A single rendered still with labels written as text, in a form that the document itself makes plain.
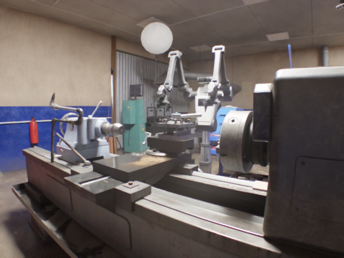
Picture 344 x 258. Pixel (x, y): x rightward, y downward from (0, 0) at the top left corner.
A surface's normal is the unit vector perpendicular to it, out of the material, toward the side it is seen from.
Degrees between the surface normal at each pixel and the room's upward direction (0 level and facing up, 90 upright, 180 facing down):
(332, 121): 90
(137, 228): 90
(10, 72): 90
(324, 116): 90
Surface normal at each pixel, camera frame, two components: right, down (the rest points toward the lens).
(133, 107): 0.80, 0.06
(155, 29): 0.00, 0.24
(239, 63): -0.60, 0.07
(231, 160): -0.53, 0.53
